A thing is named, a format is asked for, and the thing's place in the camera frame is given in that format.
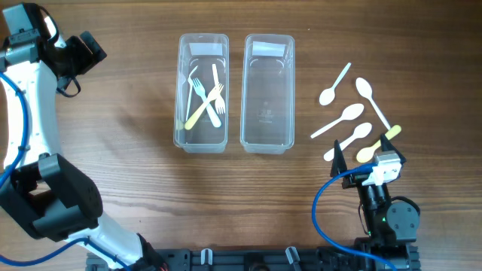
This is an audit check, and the right blue cable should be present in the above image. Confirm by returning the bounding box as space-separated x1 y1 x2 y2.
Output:
311 162 398 271

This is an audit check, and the white spoon thin handle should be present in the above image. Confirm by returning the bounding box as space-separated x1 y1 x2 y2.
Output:
319 62 352 106

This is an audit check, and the right clear plastic container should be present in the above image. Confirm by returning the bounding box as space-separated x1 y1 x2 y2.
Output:
239 34 295 154

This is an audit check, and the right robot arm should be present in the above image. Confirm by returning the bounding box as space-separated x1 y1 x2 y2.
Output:
331 135 421 270

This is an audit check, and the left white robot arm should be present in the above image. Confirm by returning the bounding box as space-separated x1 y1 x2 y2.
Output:
1 2 169 270

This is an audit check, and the blue cable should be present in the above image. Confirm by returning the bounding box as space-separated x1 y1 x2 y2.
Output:
0 71 131 271
311 162 398 271

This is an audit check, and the light blue plastic fork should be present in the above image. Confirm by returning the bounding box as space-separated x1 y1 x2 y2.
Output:
188 78 223 126

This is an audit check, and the yellow plastic fork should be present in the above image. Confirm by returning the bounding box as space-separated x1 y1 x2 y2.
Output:
184 84 224 130

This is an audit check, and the white spoon long handle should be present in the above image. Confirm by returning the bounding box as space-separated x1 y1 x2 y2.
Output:
355 78 392 129

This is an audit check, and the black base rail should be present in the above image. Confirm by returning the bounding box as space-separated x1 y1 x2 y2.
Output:
85 246 419 271

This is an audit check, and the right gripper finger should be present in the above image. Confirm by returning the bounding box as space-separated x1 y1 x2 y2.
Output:
380 134 407 164
330 140 347 177

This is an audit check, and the white plastic spoon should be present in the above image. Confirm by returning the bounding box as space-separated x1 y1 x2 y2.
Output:
323 122 373 161

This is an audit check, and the cream white spoon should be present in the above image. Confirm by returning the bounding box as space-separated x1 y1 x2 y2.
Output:
310 103 365 139

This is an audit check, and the small white plastic fork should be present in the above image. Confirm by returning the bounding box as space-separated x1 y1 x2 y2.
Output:
211 63 227 115

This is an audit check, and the yellow plastic spoon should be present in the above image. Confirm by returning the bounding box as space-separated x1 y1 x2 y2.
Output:
355 125 401 163

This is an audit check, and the left blue cable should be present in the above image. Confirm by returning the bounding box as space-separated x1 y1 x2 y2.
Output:
0 71 131 271

